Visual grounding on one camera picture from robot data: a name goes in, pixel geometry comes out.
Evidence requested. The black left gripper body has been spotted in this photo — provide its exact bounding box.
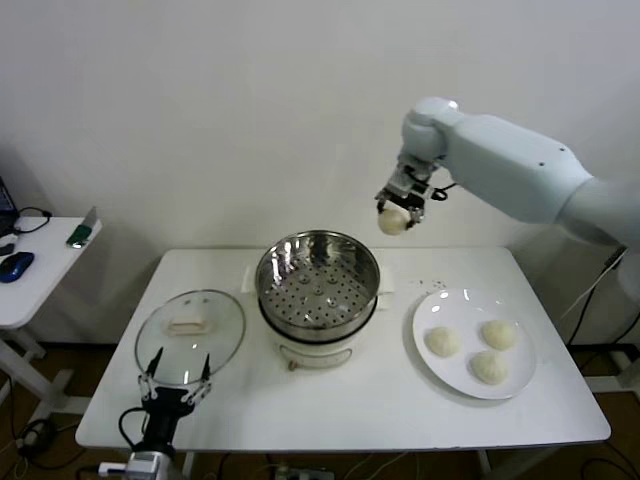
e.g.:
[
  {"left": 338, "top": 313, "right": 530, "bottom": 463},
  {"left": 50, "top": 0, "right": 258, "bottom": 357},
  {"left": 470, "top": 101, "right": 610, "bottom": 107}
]
[{"left": 141, "top": 386, "right": 195, "bottom": 454}]

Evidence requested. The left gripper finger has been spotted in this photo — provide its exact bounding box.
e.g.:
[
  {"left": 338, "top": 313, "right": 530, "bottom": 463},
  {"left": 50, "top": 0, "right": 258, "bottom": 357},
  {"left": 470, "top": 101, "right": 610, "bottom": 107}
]
[
  {"left": 138, "top": 347, "right": 165, "bottom": 402},
  {"left": 180, "top": 352, "right": 215, "bottom": 405}
]

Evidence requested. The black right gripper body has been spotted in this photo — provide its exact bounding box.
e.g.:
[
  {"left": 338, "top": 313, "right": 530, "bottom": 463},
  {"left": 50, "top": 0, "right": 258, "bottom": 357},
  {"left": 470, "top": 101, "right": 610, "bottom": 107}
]
[{"left": 388, "top": 160, "right": 440, "bottom": 209}]

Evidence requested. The white steamed baozi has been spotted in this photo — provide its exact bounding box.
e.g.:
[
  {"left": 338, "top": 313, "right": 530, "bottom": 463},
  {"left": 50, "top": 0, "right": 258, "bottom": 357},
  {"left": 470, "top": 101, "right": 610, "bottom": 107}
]
[
  {"left": 424, "top": 327, "right": 462, "bottom": 360},
  {"left": 480, "top": 319, "right": 519, "bottom": 351},
  {"left": 378, "top": 207, "right": 409, "bottom": 237},
  {"left": 468, "top": 349, "right": 510, "bottom": 386}
]

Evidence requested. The glass lid white handle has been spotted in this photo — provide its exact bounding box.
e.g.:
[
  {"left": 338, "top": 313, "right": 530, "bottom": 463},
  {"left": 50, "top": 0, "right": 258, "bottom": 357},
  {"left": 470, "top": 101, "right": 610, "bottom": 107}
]
[{"left": 134, "top": 288, "right": 247, "bottom": 387}]

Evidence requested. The steel steamer basket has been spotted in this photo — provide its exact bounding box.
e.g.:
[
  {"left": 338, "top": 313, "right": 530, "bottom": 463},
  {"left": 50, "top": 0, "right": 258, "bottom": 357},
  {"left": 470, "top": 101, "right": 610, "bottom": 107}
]
[{"left": 242, "top": 229, "right": 397, "bottom": 340}]

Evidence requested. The white round plate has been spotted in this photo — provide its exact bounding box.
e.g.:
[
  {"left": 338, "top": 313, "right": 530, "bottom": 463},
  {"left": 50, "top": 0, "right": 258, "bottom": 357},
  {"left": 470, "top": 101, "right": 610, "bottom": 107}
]
[{"left": 411, "top": 288, "right": 539, "bottom": 401}]

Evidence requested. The white electric cooker base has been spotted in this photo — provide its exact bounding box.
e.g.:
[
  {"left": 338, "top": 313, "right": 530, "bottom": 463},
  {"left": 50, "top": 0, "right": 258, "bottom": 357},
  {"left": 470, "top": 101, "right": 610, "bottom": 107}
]
[{"left": 262, "top": 309, "right": 374, "bottom": 374}]

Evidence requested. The white floor power strip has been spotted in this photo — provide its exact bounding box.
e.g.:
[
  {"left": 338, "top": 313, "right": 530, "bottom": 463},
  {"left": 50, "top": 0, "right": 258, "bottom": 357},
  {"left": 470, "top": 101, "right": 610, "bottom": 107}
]
[{"left": 273, "top": 464, "right": 335, "bottom": 480}]

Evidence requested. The white side table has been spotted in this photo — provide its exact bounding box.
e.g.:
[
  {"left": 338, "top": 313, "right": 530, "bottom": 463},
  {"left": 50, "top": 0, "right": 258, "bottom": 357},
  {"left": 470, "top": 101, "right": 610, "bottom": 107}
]
[{"left": 0, "top": 216, "right": 104, "bottom": 416}]

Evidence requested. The green white handheld device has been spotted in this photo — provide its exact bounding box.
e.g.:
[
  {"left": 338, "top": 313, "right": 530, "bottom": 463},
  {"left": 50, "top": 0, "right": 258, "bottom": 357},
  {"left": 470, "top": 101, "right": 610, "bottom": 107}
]
[{"left": 66, "top": 206, "right": 99, "bottom": 250}]

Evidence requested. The blue computer mouse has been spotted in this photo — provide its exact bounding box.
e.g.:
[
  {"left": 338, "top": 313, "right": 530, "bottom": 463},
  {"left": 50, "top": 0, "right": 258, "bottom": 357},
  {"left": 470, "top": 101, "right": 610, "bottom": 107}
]
[{"left": 0, "top": 251, "right": 35, "bottom": 285}]

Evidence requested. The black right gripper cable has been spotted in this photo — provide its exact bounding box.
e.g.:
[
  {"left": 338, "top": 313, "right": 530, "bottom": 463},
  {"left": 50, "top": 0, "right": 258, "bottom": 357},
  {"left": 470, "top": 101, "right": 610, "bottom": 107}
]
[{"left": 427, "top": 180, "right": 459, "bottom": 202}]

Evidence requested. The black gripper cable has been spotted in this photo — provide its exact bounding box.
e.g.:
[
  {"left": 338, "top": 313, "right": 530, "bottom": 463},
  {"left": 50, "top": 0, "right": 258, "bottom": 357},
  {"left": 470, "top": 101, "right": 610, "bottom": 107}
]
[
  {"left": 427, "top": 180, "right": 459, "bottom": 202},
  {"left": 118, "top": 407, "right": 151, "bottom": 451}
]

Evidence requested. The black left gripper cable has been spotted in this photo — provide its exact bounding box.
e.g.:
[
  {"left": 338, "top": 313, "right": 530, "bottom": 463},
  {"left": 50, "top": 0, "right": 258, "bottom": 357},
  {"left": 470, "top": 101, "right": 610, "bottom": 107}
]
[{"left": 118, "top": 407, "right": 151, "bottom": 451}]

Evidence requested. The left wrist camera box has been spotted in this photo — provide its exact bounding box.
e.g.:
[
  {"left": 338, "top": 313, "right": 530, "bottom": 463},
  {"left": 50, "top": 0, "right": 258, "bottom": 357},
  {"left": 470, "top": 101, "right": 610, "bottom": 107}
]
[{"left": 127, "top": 451, "right": 170, "bottom": 480}]

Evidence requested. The black floor cable bundle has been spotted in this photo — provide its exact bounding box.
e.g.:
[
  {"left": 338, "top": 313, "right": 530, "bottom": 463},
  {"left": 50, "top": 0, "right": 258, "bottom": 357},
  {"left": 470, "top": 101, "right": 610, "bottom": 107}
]
[{"left": 14, "top": 418, "right": 76, "bottom": 469}]

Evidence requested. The white hanging cable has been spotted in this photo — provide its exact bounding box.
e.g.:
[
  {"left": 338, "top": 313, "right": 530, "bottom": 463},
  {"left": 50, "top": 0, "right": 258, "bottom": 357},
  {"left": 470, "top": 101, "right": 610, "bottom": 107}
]
[{"left": 559, "top": 262, "right": 619, "bottom": 321}]

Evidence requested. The black laptop cable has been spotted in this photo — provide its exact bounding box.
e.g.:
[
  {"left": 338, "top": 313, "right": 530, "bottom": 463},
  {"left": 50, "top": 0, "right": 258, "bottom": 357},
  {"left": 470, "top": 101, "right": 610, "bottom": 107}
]
[{"left": 12, "top": 207, "right": 53, "bottom": 236}]

